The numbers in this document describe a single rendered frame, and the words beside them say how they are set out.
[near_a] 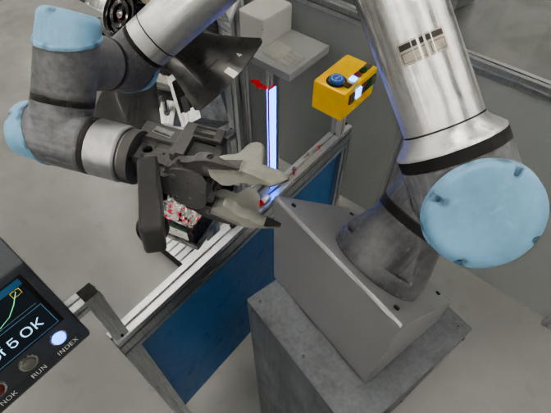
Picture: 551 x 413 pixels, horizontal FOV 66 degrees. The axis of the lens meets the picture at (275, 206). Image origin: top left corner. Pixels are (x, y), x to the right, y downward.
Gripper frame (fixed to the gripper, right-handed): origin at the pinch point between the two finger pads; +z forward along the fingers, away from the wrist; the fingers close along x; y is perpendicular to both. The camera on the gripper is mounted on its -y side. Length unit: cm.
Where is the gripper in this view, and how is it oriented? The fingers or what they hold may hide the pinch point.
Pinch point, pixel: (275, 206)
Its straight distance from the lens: 51.4
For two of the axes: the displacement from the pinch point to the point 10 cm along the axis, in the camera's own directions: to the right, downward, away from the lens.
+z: 9.6, 2.5, -0.8
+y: 2.5, -7.5, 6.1
